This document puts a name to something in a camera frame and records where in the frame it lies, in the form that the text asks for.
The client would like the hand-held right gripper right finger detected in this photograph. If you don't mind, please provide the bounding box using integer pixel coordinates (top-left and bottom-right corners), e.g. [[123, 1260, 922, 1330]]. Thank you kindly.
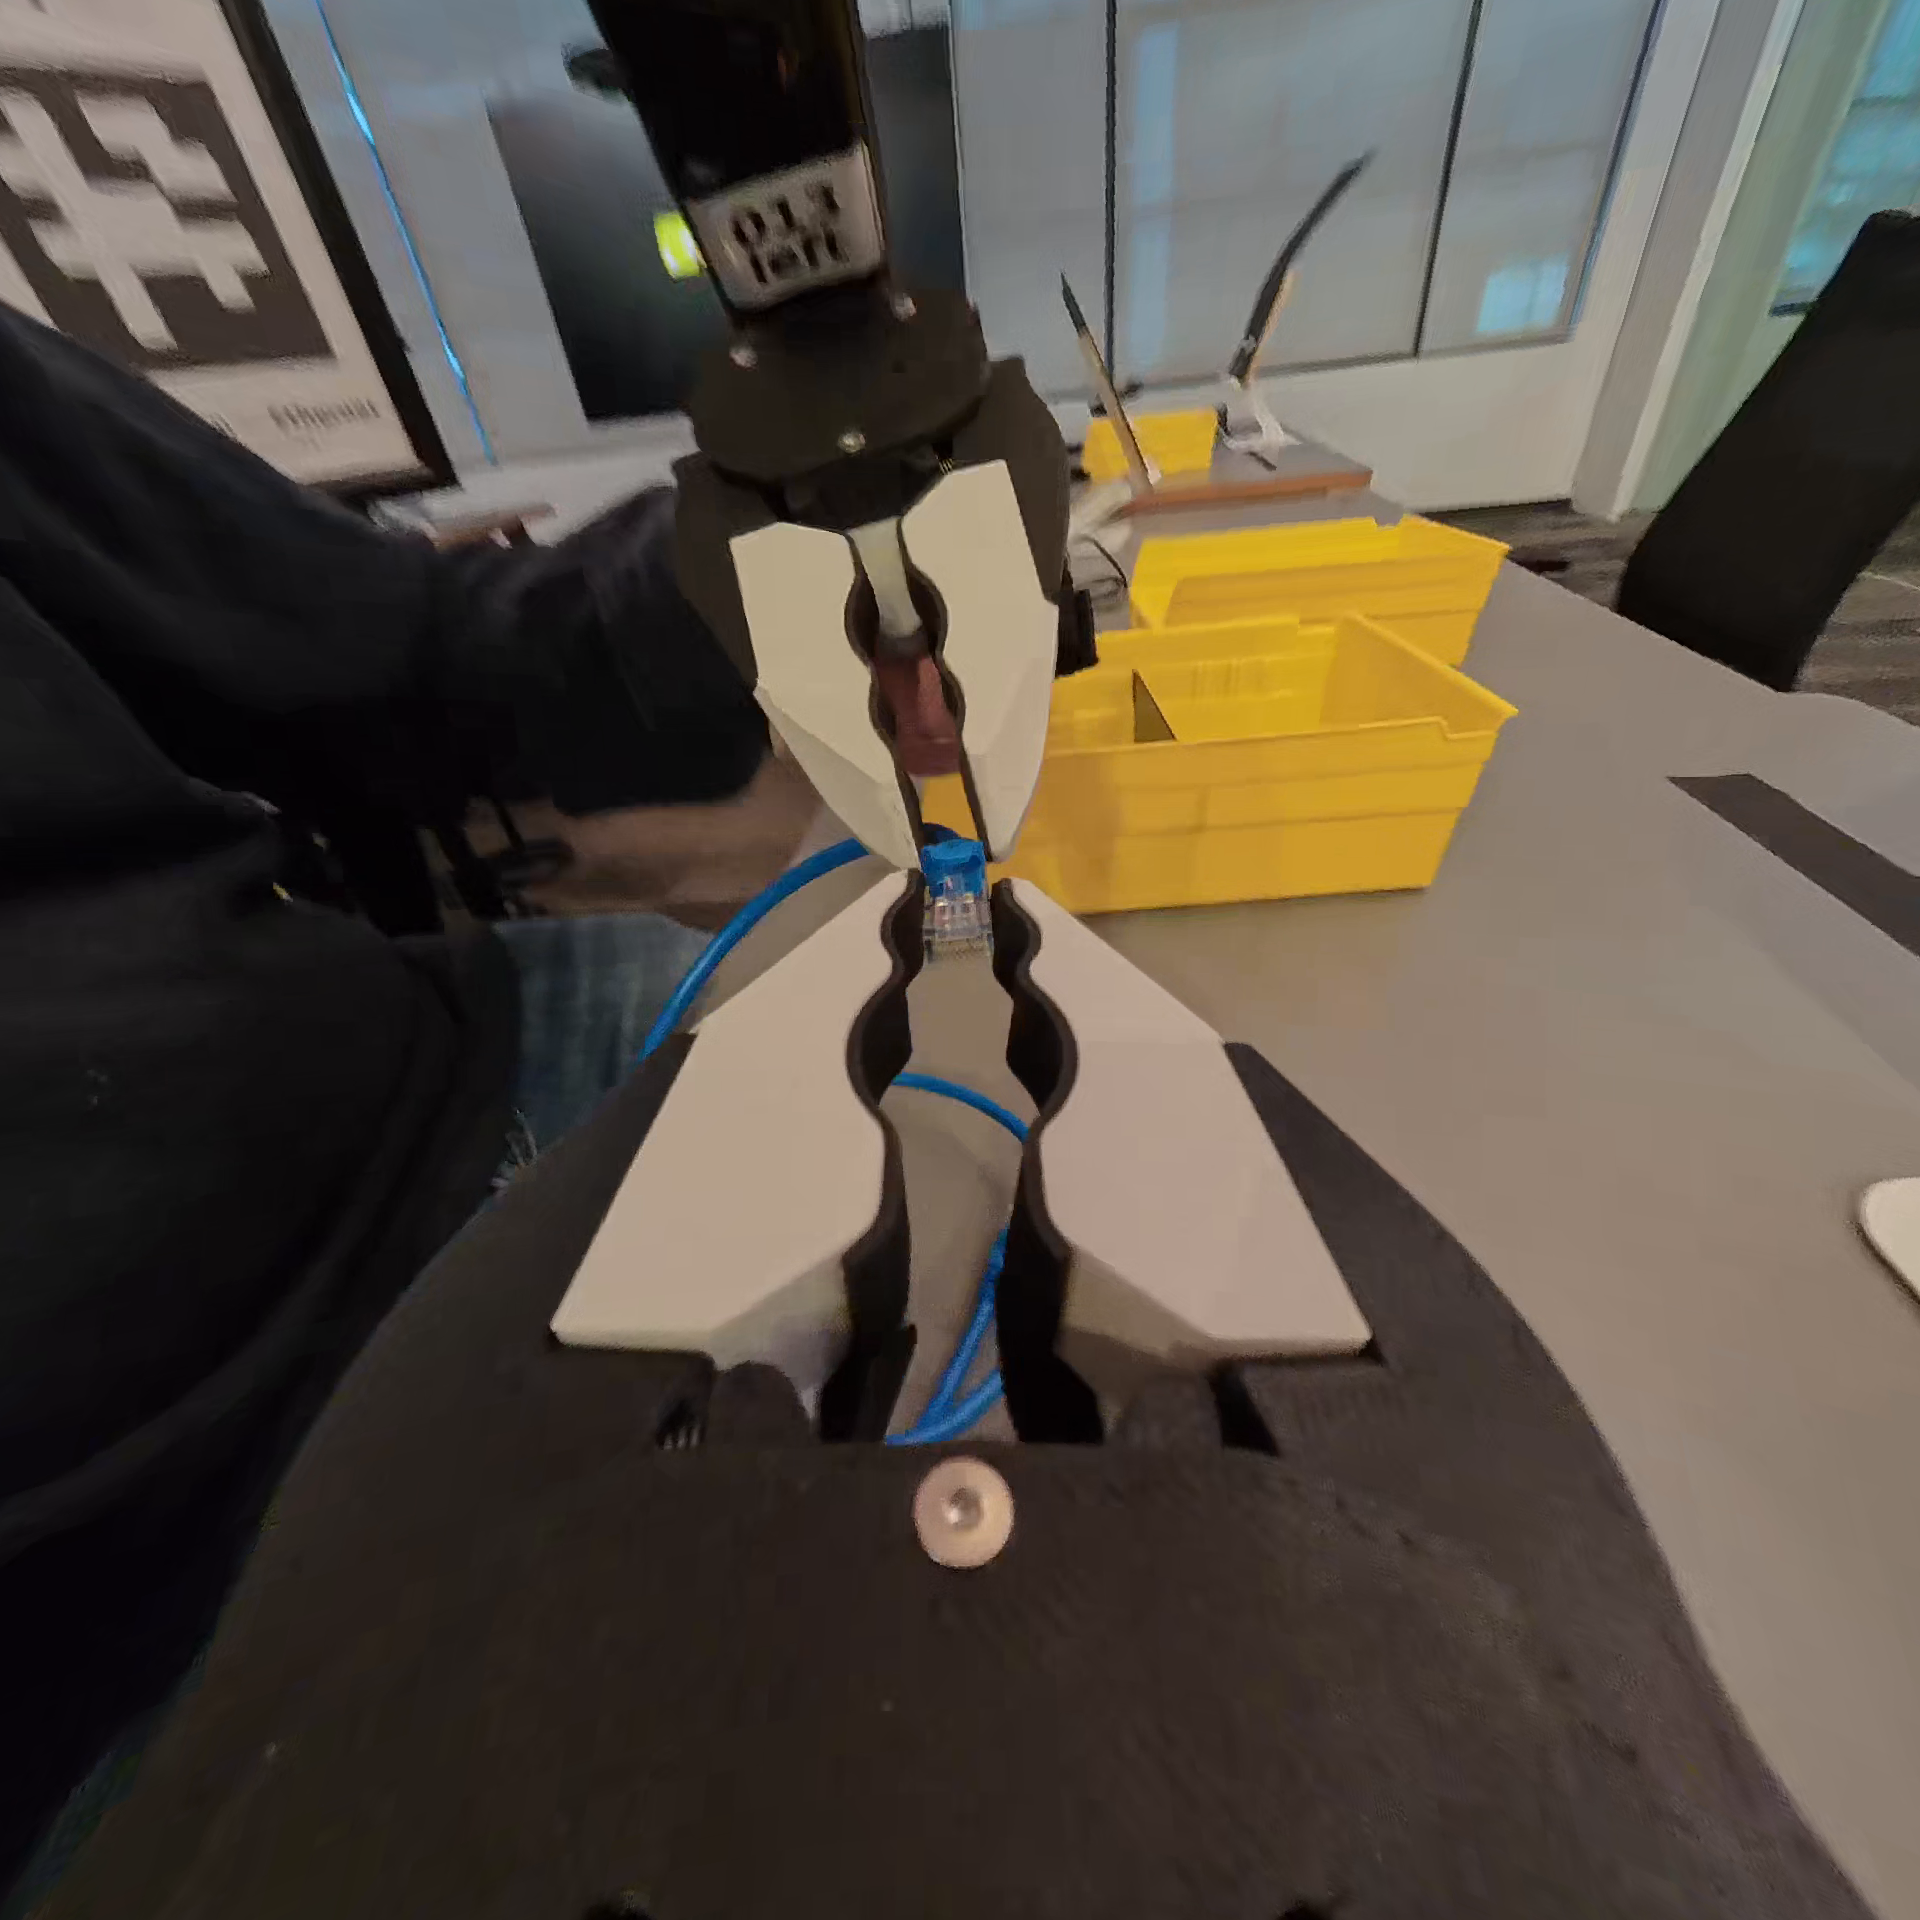
[[988, 880, 1377, 1445]]

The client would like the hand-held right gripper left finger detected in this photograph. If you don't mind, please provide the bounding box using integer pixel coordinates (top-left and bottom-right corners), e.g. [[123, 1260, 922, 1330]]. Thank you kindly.
[[548, 866, 922, 1443]]

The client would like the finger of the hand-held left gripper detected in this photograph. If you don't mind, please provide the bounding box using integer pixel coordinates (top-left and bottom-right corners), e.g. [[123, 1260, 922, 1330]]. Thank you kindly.
[[726, 522, 923, 872], [896, 459, 1066, 869]]

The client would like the blue ethernet cable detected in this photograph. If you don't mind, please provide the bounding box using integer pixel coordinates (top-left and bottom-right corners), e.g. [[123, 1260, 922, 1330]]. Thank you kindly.
[[643, 823, 1038, 1448]]

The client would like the yellow bin with black divider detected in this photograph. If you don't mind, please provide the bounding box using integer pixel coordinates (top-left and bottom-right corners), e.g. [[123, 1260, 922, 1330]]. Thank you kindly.
[[922, 612, 1517, 916]]

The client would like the person's left forearm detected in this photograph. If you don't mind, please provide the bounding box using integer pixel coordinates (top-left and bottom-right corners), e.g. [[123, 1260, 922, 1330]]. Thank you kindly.
[[0, 299, 774, 819]]

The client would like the person's jeans leg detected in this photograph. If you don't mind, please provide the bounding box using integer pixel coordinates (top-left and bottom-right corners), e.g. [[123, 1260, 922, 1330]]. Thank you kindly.
[[488, 915, 721, 1192]]

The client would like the small yellow bin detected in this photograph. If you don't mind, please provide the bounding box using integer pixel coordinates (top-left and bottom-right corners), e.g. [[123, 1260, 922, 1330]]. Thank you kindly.
[[1078, 406, 1221, 484]]

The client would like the white stand with dark board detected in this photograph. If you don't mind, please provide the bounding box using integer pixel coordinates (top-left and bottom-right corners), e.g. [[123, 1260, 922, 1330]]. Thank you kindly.
[[1219, 150, 1373, 453], [1057, 272, 1163, 495]]

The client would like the large black screen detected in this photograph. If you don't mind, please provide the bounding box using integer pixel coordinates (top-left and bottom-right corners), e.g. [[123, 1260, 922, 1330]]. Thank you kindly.
[[481, 23, 963, 429]]

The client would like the wooden top table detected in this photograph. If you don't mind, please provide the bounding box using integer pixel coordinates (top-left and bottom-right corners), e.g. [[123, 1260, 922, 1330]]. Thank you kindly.
[[1072, 434, 1373, 519]]

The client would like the white document stand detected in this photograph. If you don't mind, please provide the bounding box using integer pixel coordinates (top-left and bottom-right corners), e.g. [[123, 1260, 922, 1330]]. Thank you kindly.
[[1856, 1176, 1920, 1299]]

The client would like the framed black white poster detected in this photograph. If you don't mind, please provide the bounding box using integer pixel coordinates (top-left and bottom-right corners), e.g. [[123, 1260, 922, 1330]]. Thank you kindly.
[[0, 0, 460, 490]]

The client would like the black office chair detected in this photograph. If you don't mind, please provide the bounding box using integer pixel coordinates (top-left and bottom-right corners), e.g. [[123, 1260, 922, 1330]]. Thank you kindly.
[[1616, 211, 1920, 695]]

